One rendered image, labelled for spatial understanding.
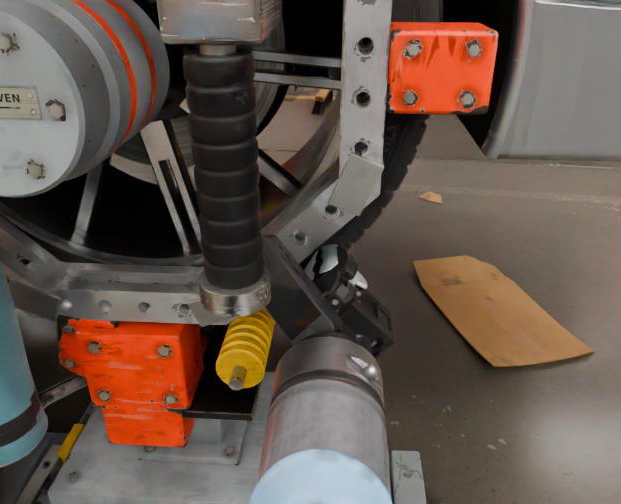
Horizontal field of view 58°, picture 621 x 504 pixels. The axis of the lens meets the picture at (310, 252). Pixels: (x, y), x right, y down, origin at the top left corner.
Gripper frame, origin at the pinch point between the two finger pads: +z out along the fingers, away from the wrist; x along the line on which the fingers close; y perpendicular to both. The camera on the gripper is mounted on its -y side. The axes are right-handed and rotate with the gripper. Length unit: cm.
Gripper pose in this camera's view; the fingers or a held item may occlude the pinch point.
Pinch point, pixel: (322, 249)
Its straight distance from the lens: 64.4
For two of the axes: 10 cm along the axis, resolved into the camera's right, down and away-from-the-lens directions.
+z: 0.7, -4.7, 8.8
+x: 7.0, -6.0, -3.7
